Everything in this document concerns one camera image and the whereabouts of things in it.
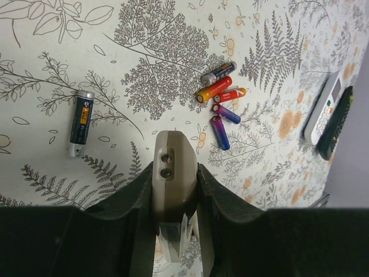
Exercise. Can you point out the red orange battery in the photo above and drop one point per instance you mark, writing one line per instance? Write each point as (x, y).
(228, 95)

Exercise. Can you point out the white grey remote control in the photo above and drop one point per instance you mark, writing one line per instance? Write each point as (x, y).
(324, 108)

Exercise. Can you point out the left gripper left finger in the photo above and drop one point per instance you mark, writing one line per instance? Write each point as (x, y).
(115, 237)

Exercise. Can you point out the floral table mat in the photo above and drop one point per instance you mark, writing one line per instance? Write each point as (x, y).
(144, 61)

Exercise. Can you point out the black remote control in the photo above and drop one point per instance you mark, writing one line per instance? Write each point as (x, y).
(328, 141)

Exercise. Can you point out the red yellow battery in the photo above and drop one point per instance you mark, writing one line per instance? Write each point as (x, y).
(209, 92)

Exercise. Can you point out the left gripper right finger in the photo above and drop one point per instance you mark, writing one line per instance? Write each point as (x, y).
(239, 239)

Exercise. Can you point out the purple blue battery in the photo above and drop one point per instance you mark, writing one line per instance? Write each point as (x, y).
(226, 113)

